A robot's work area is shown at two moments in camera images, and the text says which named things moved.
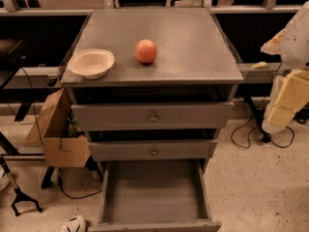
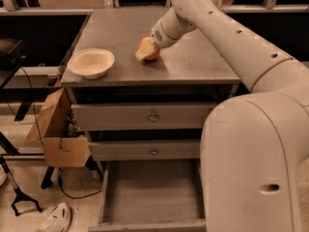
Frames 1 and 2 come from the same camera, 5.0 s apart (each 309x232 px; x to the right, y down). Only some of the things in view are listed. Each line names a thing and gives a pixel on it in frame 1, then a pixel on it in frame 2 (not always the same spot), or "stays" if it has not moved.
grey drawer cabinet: (154, 119) stays
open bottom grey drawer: (154, 195) stays
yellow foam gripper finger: (294, 94) to (146, 48)
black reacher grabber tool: (19, 195) stays
